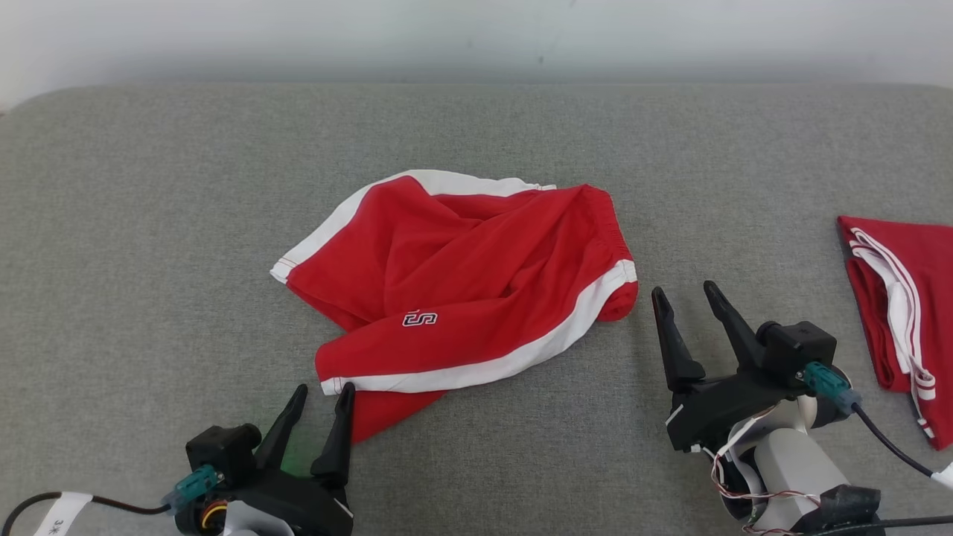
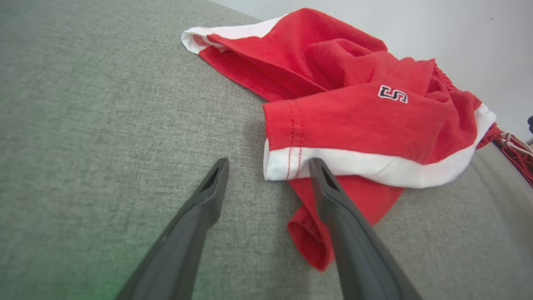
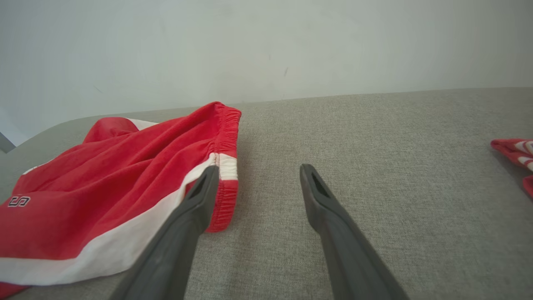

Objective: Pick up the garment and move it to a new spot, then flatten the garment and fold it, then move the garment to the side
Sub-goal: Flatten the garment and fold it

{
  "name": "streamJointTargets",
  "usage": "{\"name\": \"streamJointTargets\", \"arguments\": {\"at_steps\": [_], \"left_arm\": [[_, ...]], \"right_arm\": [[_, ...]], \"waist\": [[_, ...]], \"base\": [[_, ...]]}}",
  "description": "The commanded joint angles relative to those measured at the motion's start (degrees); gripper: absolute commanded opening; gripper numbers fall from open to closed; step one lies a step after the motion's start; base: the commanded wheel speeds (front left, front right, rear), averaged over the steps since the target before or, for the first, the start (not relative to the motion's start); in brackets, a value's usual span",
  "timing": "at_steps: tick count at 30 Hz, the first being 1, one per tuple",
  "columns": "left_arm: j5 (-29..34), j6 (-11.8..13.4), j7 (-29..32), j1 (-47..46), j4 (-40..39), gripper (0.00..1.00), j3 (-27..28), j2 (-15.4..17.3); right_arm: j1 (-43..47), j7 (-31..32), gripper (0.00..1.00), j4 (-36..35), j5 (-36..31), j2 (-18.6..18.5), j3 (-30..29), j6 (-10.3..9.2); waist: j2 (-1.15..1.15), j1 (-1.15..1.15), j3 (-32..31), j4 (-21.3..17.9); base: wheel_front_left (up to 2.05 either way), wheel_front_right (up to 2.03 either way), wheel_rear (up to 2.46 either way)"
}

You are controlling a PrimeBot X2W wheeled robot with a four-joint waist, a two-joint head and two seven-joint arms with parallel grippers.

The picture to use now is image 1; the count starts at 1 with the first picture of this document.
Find grey fabric sofa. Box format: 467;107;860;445
0;82;953;536

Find red shorts white side stripes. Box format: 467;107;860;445
270;169;640;446

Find thin coloured wire bundle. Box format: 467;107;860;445
710;445;821;536

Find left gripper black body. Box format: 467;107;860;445
175;465;355;536

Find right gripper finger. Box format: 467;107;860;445
651;287;707;394
704;280;768;371

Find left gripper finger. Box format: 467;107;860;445
310;382;357;489
257;383;309;471

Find red jersey shirt white sleeves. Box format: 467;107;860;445
837;215;953;452

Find white printed cable label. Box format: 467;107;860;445
33;491;95;536

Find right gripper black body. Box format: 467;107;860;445
665;361;809;453

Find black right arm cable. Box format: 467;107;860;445
819;515;953;534

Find right camera cable teal plug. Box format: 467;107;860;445
802;362;940;479

